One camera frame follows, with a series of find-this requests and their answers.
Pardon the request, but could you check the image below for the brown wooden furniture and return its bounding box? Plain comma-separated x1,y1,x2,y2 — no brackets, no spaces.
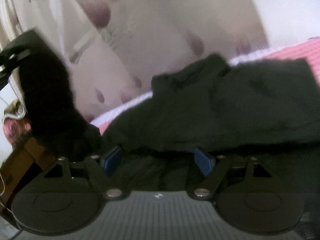
1,137,56,208

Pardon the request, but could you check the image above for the black padded jacket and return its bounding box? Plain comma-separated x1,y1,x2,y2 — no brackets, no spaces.
15,31,319,192

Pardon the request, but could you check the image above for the beige leaf print curtain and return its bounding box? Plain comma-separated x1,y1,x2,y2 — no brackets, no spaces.
1,0,268,120

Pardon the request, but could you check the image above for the pink checked bed sheet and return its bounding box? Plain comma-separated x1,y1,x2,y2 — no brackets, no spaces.
91,37,319,134

